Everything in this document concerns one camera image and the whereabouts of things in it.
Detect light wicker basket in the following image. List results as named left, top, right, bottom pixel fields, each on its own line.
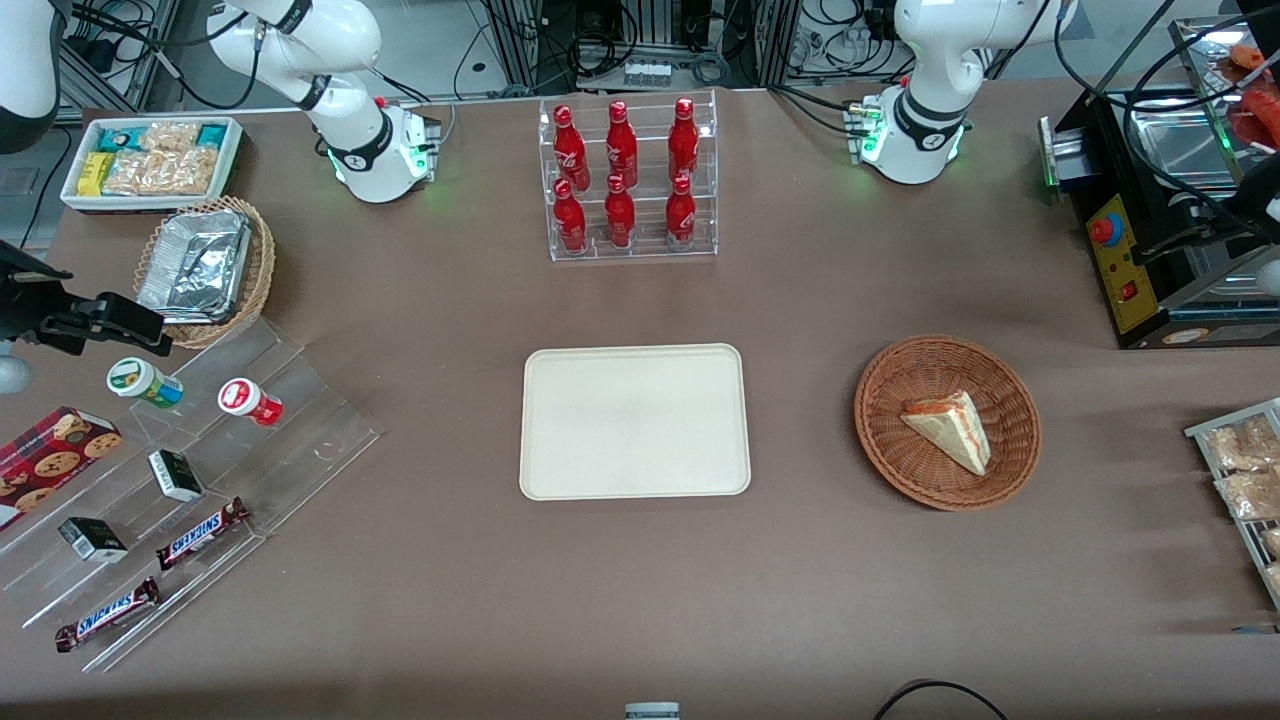
left=132, top=196, right=277, bottom=350

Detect black cable loop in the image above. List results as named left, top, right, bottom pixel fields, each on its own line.
left=872, top=679, right=1012, bottom=720

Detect silver foil packets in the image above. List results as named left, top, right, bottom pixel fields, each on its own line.
left=137, top=208, right=252, bottom=325

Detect red label white-lid cup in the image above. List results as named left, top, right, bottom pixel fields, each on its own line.
left=217, top=377, right=285, bottom=429

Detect green label white-lid cup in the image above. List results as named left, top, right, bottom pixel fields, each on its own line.
left=106, top=356, right=185, bottom=410

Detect white plastic snack bin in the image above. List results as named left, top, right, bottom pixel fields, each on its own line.
left=60, top=116, right=245, bottom=215

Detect small black box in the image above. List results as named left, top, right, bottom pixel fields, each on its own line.
left=147, top=449, right=205, bottom=504
left=57, top=516, right=130, bottom=564

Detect red orange packaged food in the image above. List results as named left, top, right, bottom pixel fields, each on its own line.
left=1228, top=44, right=1280, bottom=151

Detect black sealing machine yellow panel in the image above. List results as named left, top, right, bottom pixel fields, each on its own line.
left=1038, top=14, right=1280, bottom=350

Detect clear acrylic bottle rack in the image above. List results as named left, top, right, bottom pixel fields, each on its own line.
left=537, top=89, right=720, bottom=264

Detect clear bag of crackers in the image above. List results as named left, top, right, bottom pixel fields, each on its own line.
left=140, top=121, right=203, bottom=154
left=101, top=148, right=223, bottom=197

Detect red cola bottle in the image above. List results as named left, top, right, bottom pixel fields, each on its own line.
left=604, top=100, right=640, bottom=189
left=551, top=104, right=592, bottom=192
left=552, top=179, right=589, bottom=255
left=666, top=97, right=701, bottom=184
left=603, top=174, right=638, bottom=250
left=664, top=175, right=698, bottom=249

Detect Snickers chocolate bar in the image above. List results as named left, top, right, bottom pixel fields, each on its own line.
left=154, top=496, right=252, bottom=572
left=54, top=576, right=162, bottom=654

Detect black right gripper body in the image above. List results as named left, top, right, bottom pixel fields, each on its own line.
left=0, top=243, right=73, bottom=349

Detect wrapped triangle sandwich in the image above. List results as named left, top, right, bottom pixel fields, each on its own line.
left=899, top=390, right=992, bottom=477

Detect black cable on table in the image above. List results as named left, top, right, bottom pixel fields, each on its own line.
left=368, top=68, right=458, bottom=151

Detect red tartan cookie box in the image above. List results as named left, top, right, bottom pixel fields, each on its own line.
left=0, top=406, right=124, bottom=532

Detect clear acrylic stepped display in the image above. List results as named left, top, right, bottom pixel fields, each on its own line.
left=0, top=318, right=382, bottom=673

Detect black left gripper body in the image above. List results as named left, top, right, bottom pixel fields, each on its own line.
left=1235, top=150, right=1280, bottom=236

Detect brown wicker basket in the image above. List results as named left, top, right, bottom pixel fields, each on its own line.
left=853, top=334, right=1044, bottom=513

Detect cream rectangular tray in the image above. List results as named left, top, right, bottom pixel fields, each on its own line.
left=518, top=343, right=753, bottom=502

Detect black cables over machine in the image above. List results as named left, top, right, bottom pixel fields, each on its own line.
left=1053, top=0, right=1280, bottom=216

